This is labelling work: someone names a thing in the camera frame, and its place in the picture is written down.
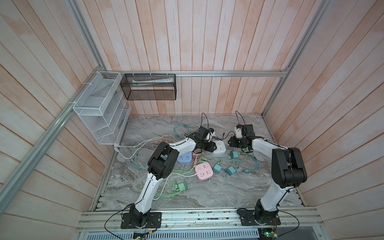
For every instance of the white wire mesh shelf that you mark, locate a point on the white wire mesh shelf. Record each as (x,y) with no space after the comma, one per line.
(102,109)

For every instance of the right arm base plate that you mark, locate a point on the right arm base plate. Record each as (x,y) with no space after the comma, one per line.
(258,217)

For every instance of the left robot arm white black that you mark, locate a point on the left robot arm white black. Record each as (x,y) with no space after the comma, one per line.
(161,164)

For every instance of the white power strip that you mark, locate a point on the white power strip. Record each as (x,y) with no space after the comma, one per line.
(221,148)

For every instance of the pink power strip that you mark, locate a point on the pink power strip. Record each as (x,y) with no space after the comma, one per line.
(204,171)

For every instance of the light green USB charger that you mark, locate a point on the light green USB charger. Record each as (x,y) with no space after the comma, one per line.
(181,187)

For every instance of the aluminium front rail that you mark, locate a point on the aluminium front rail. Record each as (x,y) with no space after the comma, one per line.
(189,219)

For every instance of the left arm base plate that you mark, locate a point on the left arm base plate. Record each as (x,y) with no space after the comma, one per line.
(138,220)

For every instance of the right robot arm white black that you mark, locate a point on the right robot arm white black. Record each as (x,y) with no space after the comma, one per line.
(288,169)

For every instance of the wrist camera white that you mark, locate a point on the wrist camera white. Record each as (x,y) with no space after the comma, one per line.
(238,132)
(210,135)

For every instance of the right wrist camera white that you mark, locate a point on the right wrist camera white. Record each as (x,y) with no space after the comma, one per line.
(238,132)

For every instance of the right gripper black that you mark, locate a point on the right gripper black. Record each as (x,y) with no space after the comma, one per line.
(232,141)

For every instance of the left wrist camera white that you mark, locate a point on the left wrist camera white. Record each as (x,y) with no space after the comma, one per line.
(210,135)

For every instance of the blue power strip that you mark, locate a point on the blue power strip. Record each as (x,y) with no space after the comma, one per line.
(185,159)

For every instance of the teal USB charger with green cable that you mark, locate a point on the teal USB charger with green cable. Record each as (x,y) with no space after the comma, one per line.
(217,168)

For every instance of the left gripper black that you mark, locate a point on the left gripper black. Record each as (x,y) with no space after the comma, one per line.
(211,147)

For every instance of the black mesh basket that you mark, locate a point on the black mesh basket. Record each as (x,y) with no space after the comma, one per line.
(149,87)

